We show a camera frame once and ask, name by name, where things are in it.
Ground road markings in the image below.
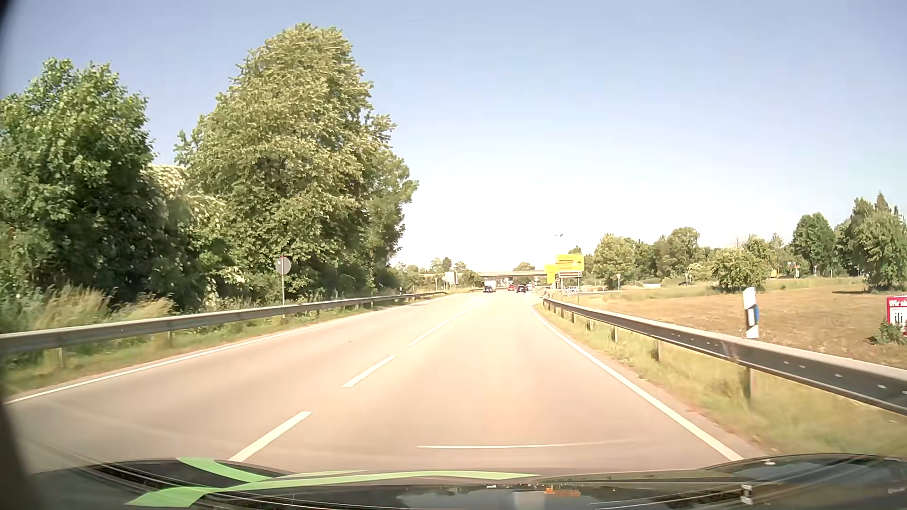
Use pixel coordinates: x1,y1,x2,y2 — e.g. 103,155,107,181
6,292,744,463

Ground yellow direction sign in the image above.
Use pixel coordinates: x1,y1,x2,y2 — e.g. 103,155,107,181
544,254,585,298

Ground row of green trees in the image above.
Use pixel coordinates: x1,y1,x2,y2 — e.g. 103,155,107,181
0,23,419,334

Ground white marker post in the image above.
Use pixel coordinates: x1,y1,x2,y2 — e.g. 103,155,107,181
742,287,761,340

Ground dry brown field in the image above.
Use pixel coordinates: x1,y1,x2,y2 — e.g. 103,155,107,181
567,280,907,369

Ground grey asphalt road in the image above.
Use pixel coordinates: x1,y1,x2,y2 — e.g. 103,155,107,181
6,289,766,474

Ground grey metal guard rail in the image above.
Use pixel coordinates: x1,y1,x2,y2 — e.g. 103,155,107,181
542,296,907,417
0,290,449,369

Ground grass verge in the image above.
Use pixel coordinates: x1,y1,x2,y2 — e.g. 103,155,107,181
535,303,907,458
0,292,454,398

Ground concrete road bridge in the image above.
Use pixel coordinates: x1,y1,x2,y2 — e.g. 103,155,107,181
476,269,548,287

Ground car's own bonnet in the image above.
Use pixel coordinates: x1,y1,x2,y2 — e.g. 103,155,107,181
32,453,907,510

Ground round green bush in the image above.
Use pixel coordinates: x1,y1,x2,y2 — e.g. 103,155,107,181
710,246,770,293

